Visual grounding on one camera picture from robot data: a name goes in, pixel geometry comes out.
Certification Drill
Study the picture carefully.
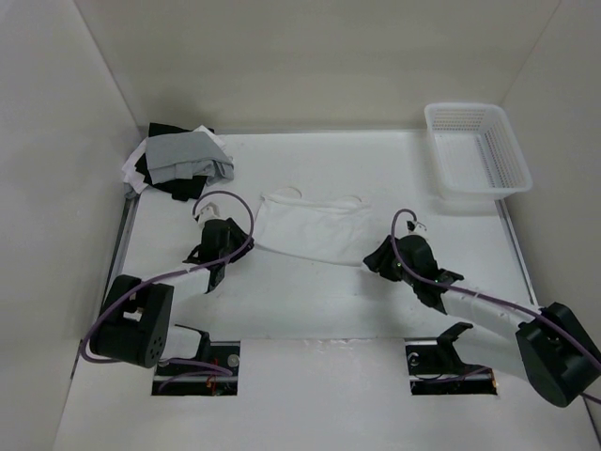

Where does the white tank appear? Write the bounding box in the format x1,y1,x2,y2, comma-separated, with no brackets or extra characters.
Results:
254,187,377,266
122,123,234,200

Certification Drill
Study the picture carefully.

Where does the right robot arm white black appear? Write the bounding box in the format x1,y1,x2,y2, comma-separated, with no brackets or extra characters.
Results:
363,234,600,408

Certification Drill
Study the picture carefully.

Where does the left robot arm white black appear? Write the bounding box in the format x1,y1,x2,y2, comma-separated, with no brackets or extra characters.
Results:
82,218,254,375

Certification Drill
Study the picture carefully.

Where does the black folded tank top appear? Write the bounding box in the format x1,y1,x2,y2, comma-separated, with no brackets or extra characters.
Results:
133,122,207,202

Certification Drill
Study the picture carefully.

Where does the grey folded tank top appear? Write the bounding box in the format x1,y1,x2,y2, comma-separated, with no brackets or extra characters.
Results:
145,131,235,184

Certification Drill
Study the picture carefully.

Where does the white folded tank top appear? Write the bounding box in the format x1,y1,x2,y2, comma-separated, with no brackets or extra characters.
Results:
122,123,234,200

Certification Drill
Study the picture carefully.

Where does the white plastic mesh basket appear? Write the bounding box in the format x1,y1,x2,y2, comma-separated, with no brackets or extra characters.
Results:
424,102,532,202

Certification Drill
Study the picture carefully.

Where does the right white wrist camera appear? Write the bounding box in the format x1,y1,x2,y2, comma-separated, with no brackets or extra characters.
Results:
407,220,427,237

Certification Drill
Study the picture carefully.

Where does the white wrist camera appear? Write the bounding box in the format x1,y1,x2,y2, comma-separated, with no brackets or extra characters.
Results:
193,202,221,227
407,220,427,237

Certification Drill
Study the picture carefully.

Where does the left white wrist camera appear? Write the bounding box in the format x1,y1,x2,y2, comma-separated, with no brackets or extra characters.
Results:
193,202,221,227

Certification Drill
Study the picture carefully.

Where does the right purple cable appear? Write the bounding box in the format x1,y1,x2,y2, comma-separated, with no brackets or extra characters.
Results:
390,209,601,405

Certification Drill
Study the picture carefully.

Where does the purple cable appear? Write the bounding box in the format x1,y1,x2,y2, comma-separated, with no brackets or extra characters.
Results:
390,209,601,405
79,191,257,394

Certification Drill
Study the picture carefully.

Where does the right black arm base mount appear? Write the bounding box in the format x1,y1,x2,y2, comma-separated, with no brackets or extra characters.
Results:
405,322,498,396

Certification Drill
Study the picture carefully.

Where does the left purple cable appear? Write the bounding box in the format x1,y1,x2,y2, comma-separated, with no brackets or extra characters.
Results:
79,191,257,394

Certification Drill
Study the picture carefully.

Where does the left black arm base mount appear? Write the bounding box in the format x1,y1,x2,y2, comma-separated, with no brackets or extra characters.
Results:
151,326,241,397

